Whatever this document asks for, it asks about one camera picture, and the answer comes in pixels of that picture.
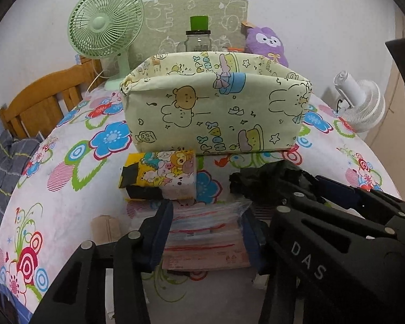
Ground floral bed sheet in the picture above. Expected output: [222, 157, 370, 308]
[0, 84, 397, 324]

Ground cartoon print fabric storage basket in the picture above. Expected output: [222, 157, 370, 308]
[120, 50, 313, 156]

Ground beige cloth roll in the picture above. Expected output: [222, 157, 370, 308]
[91, 215, 122, 244]

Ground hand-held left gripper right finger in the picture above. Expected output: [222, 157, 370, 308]
[243, 204, 405, 324]

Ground black cloth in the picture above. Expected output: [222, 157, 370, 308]
[229, 160, 316, 204]

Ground white fan cable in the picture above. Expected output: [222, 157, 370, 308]
[85, 57, 105, 96]

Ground purple plush toy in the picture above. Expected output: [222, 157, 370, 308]
[246, 25, 289, 67]

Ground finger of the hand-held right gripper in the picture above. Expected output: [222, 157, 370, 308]
[315, 175, 405, 221]
[282, 189, 405, 247]

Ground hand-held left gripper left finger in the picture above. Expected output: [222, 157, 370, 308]
[30, 200, 174, 324]

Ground yellow cartoon tissue pack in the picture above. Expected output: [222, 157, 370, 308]
[120, 150, 197, 200]

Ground white desk fan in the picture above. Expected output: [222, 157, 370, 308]
[334, 71, 386, 133]

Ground grey plaid blanket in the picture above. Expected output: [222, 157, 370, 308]
[0, 130, 41, 206]

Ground grey-green printed fabric panel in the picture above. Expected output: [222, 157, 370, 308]
[128, 0, 249, 65]

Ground green desk fan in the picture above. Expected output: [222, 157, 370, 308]
[68, 0, 145, 91]

